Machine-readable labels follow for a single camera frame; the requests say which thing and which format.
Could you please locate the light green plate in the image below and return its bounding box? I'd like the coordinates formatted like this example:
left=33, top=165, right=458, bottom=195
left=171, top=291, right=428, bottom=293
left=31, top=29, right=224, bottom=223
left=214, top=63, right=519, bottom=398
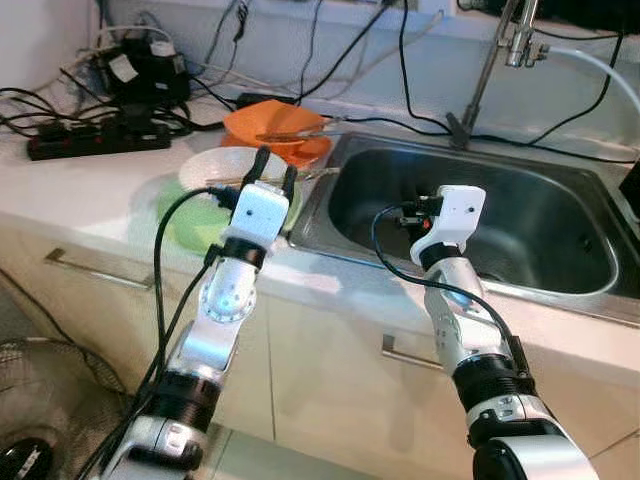
left=155, top=175, right=301, bottom=256

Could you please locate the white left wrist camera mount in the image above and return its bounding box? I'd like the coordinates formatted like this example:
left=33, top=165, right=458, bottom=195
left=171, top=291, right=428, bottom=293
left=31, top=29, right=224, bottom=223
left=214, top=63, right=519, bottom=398
left=230, top=183, right=293, bottom=246

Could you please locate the black power cable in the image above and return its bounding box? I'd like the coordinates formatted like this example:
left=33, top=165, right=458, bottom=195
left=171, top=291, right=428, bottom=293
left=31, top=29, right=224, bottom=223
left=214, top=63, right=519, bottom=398
left=525, top=30, right=626, bottom=147
left=397, top=0, right=451, bottom=134

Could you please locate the black charger box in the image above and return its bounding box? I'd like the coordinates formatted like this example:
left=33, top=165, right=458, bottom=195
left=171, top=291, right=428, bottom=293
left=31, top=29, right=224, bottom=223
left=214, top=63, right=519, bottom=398
left=95, top=40, right=191, bottom=106

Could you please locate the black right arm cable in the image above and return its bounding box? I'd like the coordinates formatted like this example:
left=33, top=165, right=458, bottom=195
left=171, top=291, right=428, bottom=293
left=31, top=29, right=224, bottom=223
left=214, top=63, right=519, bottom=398
left=372, top=205, right=531, bottom=401

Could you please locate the stainless steel sink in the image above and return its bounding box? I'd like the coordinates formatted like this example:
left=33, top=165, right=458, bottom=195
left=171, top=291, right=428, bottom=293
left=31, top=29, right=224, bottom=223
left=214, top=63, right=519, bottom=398
left=290, top=130, right=640, bottom=326

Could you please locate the white bowl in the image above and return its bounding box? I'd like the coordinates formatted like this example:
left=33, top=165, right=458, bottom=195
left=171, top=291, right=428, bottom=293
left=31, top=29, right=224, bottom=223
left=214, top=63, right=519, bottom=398
left=180, top=148, right=291, bottom=196

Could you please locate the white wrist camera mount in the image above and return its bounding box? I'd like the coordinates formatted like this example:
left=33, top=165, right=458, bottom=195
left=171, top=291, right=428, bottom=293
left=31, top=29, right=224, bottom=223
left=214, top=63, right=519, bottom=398
left=230, top=183, right=293, bottom=246
left=410, top=185, right=488, bottom=266

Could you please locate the black appliance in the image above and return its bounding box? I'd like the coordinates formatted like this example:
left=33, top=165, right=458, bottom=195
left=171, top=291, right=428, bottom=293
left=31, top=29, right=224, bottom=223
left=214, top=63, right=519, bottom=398
left=620, top=160, right=640, bottom=221

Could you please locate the orange plastic bowl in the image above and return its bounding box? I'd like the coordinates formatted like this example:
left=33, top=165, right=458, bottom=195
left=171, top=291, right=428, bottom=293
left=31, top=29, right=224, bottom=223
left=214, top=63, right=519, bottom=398
left=222, top=100, right=326, bottom=151

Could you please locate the flat black power adapter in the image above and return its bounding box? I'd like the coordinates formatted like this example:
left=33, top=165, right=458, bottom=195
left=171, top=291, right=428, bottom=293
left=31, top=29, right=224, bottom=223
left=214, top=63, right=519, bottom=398
left=235, top=92, right=296, bottom=109

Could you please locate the white kitchen cabinet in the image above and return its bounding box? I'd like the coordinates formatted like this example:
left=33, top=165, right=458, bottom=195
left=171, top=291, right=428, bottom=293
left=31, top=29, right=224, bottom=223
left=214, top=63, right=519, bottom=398
left=0, top=225, right=640, bottom=480

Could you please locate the silver metal spoon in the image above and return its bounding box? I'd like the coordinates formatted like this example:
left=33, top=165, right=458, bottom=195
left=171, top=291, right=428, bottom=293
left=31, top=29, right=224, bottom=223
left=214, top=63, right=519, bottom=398
left=255, top=118, right=346, bottom=141

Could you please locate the black power strip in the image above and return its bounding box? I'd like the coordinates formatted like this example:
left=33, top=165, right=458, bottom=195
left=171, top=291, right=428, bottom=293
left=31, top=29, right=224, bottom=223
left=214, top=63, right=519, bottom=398
left=25, top=125, right=171, bottom=161

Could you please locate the chrome kitchen faucet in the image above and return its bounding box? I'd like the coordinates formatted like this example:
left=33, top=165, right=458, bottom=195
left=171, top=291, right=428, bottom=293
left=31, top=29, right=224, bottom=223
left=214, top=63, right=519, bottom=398
left=445, top=0, right=546, bottom=151

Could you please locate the grey floor fan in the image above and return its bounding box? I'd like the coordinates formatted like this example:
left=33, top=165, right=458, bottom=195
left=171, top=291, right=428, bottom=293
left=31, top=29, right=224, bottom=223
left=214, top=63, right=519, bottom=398
left=0, top=340, right=131, bottom=480

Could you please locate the white water hose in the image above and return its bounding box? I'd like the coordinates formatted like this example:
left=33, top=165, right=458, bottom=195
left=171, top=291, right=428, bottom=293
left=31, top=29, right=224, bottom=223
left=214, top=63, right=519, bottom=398
left=540, top=45, right=640, bottom=111

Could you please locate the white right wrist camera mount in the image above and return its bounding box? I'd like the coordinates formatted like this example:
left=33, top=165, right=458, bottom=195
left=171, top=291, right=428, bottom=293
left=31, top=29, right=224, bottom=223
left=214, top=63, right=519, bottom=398
left=410, top=185, right=488, bottom=266

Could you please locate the orange plastic plate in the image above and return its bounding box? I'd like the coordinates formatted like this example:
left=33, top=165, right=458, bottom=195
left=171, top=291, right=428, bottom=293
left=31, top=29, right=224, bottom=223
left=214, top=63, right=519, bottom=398
left=220, top=135, right=333, bottom=169

